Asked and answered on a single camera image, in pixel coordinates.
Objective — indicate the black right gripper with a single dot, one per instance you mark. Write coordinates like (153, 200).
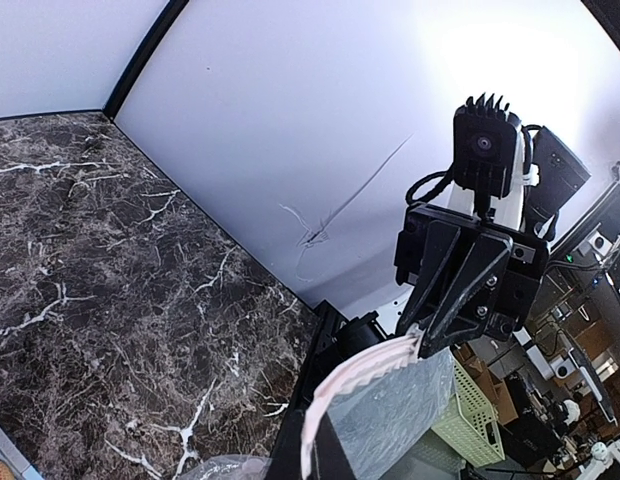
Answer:
(469, 278)

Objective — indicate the clear zip top bag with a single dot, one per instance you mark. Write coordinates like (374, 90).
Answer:
(362, 419)

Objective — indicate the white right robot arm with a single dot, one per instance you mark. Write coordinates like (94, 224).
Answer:
(546, 174)

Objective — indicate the beige perforated basket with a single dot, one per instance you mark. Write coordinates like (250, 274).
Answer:
(469, 423)

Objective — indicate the light blue plastic basket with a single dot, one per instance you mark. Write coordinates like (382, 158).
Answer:
(15, 460)

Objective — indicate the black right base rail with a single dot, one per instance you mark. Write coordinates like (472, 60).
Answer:
(223, 348)

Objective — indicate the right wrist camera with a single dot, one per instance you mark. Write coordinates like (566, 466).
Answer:
(485, 138)

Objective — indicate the black right corner frame post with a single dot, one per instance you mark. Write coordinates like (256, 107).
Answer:
(143, 53)

